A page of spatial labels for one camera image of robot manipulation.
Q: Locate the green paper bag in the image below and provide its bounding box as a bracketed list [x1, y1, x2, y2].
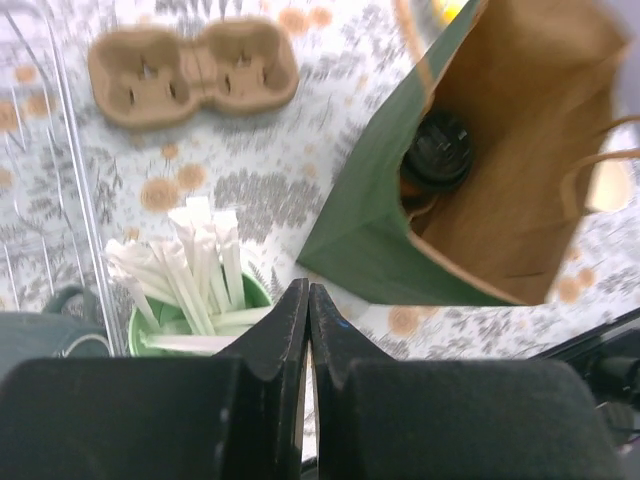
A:
[298, 1, 631, 306]

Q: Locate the yellow patterned ceramic bowl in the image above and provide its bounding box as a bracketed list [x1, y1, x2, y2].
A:
[433, 0, 466, 23]

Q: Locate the floral tablecloth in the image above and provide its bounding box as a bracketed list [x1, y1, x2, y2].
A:
[44, 1, 639, 358]

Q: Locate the brown paper coffee cup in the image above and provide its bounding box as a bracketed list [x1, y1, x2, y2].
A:
[400, 176, 439, 214]

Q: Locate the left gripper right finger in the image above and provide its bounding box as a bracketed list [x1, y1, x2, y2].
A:
[308, 284, 625, 479]

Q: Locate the brown cardboard cup carrier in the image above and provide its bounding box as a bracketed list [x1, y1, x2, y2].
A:
[87, 16, 299, 130]

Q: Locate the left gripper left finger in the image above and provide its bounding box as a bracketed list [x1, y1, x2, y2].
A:
[1, 279, 309, 479]

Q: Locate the dark grey cup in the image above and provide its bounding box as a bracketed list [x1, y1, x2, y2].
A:
[1, 285, 110, 376]

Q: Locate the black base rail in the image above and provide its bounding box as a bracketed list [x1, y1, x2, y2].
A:
[535, 309, 639, 447]

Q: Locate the green utensil cup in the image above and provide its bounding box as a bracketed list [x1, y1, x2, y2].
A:
[128, 273, 273, 358]

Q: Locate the white wire dish rack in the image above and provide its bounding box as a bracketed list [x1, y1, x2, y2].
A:
[1, 1, 126, 356]

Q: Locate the black coffee cup lid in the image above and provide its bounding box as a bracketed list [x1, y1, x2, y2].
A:
[400, 109, 473, 193]

